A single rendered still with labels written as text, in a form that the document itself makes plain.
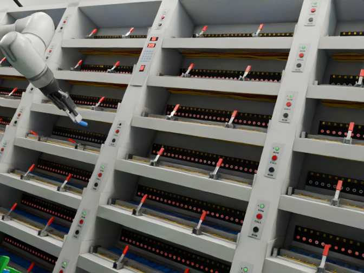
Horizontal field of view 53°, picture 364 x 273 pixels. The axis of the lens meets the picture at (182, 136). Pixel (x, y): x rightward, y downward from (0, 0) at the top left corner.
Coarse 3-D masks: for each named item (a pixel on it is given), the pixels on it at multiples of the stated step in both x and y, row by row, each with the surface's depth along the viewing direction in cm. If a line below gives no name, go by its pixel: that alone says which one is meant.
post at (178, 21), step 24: (168, 0) 177; (168, 24) 171; (192, 24) 188; (144, 48) 171; (168, 48) 173; (168, 72) 176; (144, 96) 162; (168, 96) 179; (120, 144) 154; (144, 144) 167; (96, 168) 154; (96, 192) 149; (96, 216) 147; (72, 240) 145; (72, 264) 140
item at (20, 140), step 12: (24, 132) 192; (36, 132) 198; (24, 144) 184; (36, 144) 179; (48, 144) 174; (84, 144) 189; (96, 144) 184; (72, 156) 165; (84, 156) 161; (96, 156) 158
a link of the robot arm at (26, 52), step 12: (12, 36) 124; (24, 36) 128; (36, 36) 133; (12, 48) 124; (24, 48) 126; (36, 48) 130; (12, 60) 127; (24, 60) 127; (36, 60) 130; (24, 72) 130; (36, 72) 132
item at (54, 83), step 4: (52, 80) 139; (56, 80) 142; (48, 84) 138; (52, 84) 139; (56, 84) 141; (40, 88) 139; (44, 88) 138; (48, 88) 139; (52, 88) 140; (56, 88) 141; (44, 92) 140; (48, 92) 140; (52, 92) 143; (56, 92) 141; (60, 96) 144
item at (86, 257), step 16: (96, 240) 148; (112, 240) 156; (128, 240) 154; (144, 240) 150; (80, 256) 140; (96, 256) 142; (112, 256) 142; (128, 256) 143; (144, 256) 146; (160, 256) 144; (176, 256) 141; (192, 256) 137; (96, 272) 135; (112, 272) 131; (128, 272) 131; (144, 272) 131; (160, 272) 130; (176, 272) 135; (192, 272) 136; (208, 272) 134; (224, 272) 130
